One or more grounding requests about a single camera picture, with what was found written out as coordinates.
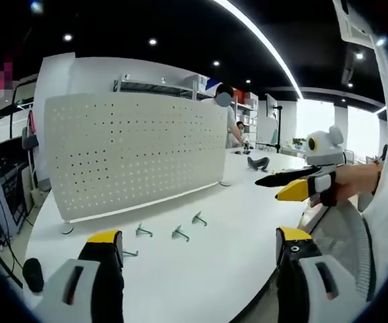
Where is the grey mesh office chair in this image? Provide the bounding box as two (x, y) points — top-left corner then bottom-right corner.
(299, 201), (377, 302)

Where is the black tripod stand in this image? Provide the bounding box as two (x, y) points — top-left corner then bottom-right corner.
(255, 105), (284, 154)

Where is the dark equipment rack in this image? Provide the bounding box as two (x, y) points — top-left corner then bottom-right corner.
(0, 143), (30, 236)

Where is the black headset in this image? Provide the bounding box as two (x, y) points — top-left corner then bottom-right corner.
(247, 155), (270, 173)

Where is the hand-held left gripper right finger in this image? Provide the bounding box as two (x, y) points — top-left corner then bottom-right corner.
(275, 226), (378, 323)

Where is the small robot figure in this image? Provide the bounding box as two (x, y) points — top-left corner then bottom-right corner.
(241, 133), (253, 155)

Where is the white partition pillar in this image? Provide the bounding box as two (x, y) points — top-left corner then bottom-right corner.
(33, 52), (77, 191)

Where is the white perforated mounting plate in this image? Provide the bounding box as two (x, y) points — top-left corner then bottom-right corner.
(44, 92), (233, 236)

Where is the ceiling air conditioner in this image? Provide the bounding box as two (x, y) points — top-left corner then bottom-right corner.
(332, 0), (380, 45)

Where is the beaded bracelet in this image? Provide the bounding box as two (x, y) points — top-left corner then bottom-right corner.
(371, 159), (383, 196)

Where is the metal storage shelf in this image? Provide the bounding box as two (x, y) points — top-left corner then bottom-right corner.
(114, 73), (215, 102)

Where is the person's right hand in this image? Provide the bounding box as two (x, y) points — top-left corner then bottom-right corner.
(334, 163), (380, 205)

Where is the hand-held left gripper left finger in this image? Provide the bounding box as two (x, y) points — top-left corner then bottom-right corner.
(34, 229), (126, 323)

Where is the black foam microphone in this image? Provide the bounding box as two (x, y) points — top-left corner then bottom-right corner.
(22, 258), (44, 293)

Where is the white board on stand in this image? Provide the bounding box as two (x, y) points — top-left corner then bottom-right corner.
(265, 93), (279, 119)

